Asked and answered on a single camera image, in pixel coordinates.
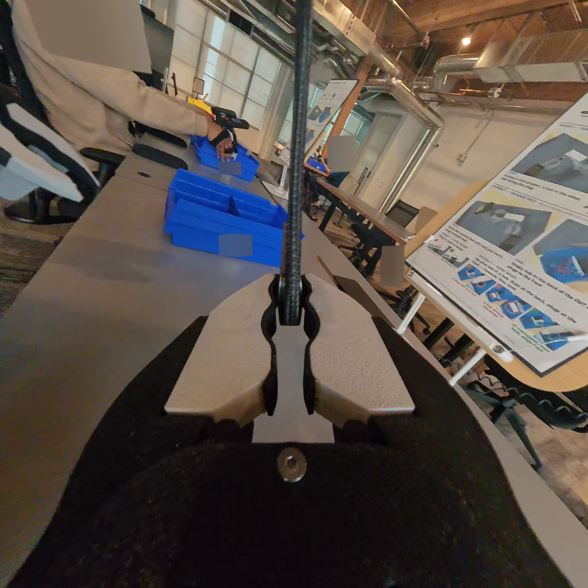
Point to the wooden office desk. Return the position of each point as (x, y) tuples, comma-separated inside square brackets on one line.
[(367, 216)]

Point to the large metal ventilation duct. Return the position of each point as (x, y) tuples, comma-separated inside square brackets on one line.
[(404, 87)]

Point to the wooden support column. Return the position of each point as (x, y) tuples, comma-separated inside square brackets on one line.
[(349, 101)]

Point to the printed paper sheet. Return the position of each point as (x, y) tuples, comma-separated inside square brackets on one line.
[(514, 257)]

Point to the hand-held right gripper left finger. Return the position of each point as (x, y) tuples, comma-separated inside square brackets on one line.
[(220, 363)]

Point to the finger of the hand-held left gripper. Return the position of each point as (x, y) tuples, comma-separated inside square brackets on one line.
[(14, 112), (32, 170)]

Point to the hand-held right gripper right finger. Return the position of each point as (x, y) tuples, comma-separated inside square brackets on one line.
[(358, 363)]

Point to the blue plastic bin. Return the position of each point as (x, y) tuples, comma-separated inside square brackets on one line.
[(211, 230), (216, 158), (318, 165)]

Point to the instruction sheet on stand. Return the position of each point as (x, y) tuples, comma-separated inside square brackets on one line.
[(551, 372)]

